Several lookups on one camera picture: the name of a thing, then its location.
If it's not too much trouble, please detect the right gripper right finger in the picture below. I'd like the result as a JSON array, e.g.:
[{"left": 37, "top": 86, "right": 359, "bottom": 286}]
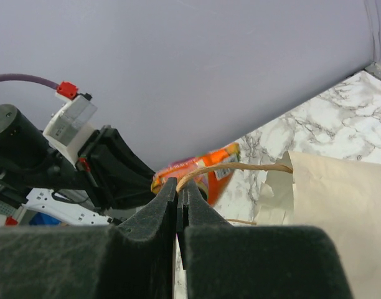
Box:
[{"left": 179, "top": 182, "right": 352, "bottom": 298}]

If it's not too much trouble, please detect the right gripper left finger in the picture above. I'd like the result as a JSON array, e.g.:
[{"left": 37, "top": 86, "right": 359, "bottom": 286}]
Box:
[{"left": 0, "top": 178, "right": 177, "bottom": 298}]

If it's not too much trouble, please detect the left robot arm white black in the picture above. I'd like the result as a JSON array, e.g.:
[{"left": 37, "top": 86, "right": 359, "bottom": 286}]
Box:
[{"left": 0, "top": 104, "right": 154, "bottom": 225}]

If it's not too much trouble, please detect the orange snack packet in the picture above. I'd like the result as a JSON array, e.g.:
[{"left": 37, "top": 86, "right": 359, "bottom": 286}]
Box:
[{"left": 151, "top": 143, "right": 240, "bottom": 206}]

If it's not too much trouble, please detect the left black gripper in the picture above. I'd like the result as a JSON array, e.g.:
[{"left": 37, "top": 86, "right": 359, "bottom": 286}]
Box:
[{"left": 77, "top": 126, "right": 155, "bottom": 209}]

